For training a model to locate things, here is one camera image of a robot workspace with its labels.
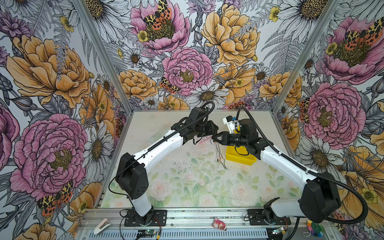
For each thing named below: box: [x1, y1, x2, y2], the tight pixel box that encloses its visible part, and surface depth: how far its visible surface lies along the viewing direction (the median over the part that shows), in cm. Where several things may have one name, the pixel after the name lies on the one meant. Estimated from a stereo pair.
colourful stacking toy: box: [307, 220, 325, 237], surface depth 72 cm
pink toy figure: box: [212, 217, 227, 231], surface depth 72 cm
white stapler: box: [93, 218, 111, 235], surface depth 72 cm
